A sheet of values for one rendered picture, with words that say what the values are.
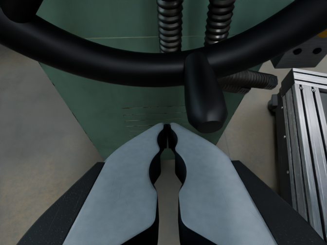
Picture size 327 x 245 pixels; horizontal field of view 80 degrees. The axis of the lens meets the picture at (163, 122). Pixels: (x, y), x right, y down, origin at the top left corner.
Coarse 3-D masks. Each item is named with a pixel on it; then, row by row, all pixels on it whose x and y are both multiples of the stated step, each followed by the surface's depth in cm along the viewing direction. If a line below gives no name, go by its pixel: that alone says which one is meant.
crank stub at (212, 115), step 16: (192, 64) 13; (208, 64) 13; (192, 80) 12; (208, 80) 12; (192, 96) 12; (208, 96) 11; (192, 112) 11; (208, 112) 11; (224, 112) 11; (208, 128) 11
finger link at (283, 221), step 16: (240, 176) 8; (256, 176) 8; (256, 192) 7; (272, 192) 7; (272, 208) 7; (288, 208) 7; (272, 224) 6; (288, 224) 6; (304, 224) 6; (288, 240) 6; (304, 240) 6; (320, 240) 6
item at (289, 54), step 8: (312, 40) 32; (320, 40) 32; (296, 48) 33; (304, 48) 33; (312, 48) 33; (320, 48) 33; (280, 56) 35; (288, 56) 34; (296, 56) 34; (304, 56) 35; (312, 56) 35; (320, 56) 35; (272, 64) 37; (280, 64) 36; (288, 64) 36; (296, 64) 36; (304, 64) 36; (312, 64) 36
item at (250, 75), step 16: (160, 0) 17; (176, 0) 17; (224, 0) 17; (160, 16) 18; (176, 16) 18; (208, 16) 19; (224, 16) 18; (160, 32) 19; (176, 32) 19; (208, 32) 20; (224, 32) 19; (160, 48) 21; (176, 48) 21; (224, 80) 25; (240, 80) 27; (256, 80) 29; (272, 80) 31
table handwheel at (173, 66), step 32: (0, 0) 11; (32, 0) 11; (320, 0) 12; (0, 32) 11; (32, 32) 12; (64, 32) 13; (256, 32) 14; (288, 32) 13; (320, 32) 13; (64, 64) 14; (96, 64) 14; (128, 64) 15; (160, 64) 15; (224, 64) 15; (256, 64) 15
